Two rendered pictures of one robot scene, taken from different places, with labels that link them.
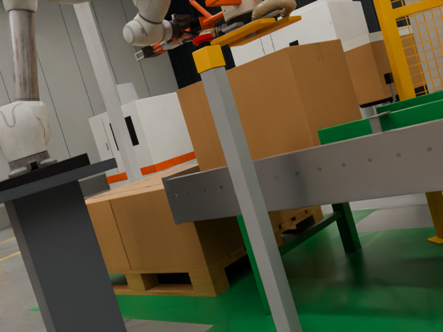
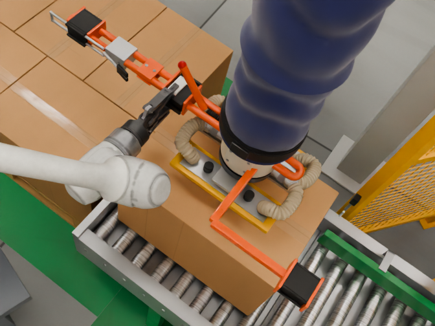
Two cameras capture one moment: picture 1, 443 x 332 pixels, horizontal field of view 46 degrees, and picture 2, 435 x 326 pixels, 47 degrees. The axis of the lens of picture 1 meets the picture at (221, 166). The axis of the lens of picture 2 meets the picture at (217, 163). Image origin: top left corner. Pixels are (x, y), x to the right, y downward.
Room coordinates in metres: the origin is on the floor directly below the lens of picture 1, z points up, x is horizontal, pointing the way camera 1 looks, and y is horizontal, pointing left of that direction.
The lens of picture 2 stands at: (1.58, 0.12, 2.34)
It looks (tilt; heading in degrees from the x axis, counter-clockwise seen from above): 61 degrees down; 334
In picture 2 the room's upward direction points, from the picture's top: 20 degrees clockwise
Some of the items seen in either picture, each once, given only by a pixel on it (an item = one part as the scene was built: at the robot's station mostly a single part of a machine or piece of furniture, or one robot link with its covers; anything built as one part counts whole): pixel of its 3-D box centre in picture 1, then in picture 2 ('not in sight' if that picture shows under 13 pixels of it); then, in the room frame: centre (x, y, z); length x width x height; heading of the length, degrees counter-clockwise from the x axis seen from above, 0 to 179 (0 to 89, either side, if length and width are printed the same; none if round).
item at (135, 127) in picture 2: (173, 29); (140, 127); (2.27, 0.03, 1.20); 0.09 x 0.07 x 0.08; 136
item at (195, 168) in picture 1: (219, 163); (137, 171); (2.45, 0.01, 0.58); 0.70 x 0.03 x 0.06; 136
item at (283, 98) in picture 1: (269, 110); (221, 206); (2.21, -0.26, 0.75); 0.60 x 0.40 x 0.40; 46
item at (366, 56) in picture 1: (376, 67); not in sight; (3.47, -1.17, 0.82); 0.60 x 0.40 x 0.40; 128
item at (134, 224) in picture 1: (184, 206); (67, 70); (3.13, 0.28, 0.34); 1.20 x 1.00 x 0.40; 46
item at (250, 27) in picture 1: (235, 31); (227, 183); (2.14, -0.21, 1.10); 0.34 x 0.10 x 0.05; 46
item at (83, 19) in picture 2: (153, 50); (87, 26); (2.63, 0.16, 1.20); 0.08 x 0.07 x 0.05; 46
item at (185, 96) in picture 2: (201, 26); (180, 92); (2.38, -0.09, 1.20); 0.10 x 0.08 x 0.06; 136
